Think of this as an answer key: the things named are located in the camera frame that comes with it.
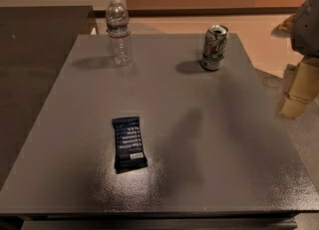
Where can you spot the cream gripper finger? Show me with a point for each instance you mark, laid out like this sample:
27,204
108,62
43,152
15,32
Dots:
284,29
300,87

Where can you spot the dark blue rxbar wrapper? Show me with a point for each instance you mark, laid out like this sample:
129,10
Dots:
128,143

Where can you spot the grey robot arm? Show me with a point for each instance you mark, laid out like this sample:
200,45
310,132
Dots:
305,32

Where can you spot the clear plastic water bottle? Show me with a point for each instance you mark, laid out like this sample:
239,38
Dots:
117,19

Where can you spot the green white soda can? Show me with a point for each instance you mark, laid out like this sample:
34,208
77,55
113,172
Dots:
213,52

